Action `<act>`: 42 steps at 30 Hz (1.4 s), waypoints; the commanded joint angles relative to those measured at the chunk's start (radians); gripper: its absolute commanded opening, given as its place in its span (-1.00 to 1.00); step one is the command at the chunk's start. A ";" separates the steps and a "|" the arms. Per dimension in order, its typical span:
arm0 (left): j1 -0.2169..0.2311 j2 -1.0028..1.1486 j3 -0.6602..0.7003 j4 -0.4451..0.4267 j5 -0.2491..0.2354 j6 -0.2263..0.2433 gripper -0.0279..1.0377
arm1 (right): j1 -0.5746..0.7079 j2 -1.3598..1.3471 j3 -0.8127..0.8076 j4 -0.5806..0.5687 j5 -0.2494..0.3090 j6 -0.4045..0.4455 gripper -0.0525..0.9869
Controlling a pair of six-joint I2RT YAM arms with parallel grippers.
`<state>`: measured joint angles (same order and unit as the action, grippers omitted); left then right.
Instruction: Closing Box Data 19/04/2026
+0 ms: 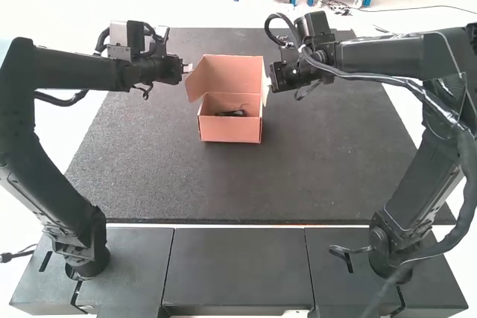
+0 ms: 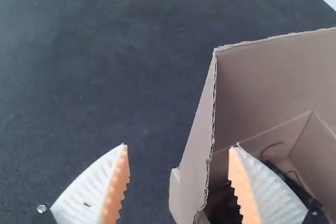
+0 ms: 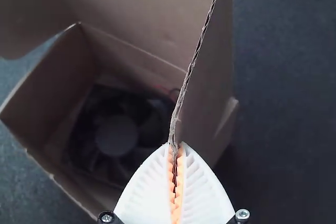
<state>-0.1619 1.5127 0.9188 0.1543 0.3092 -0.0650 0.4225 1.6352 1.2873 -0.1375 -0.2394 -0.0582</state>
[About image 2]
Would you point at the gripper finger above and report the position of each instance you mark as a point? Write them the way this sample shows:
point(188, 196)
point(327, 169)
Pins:
point(89, 192)
point(267, 195)

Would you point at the black square fan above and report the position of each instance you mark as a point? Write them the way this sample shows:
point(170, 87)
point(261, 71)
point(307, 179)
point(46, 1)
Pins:
point(225, 203)

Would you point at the cardboard box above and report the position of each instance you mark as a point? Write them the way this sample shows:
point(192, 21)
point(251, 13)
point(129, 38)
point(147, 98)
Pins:
point(262, 90)

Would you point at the black mat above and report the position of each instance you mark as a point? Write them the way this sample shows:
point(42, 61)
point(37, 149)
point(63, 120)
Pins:
point(78, 77)

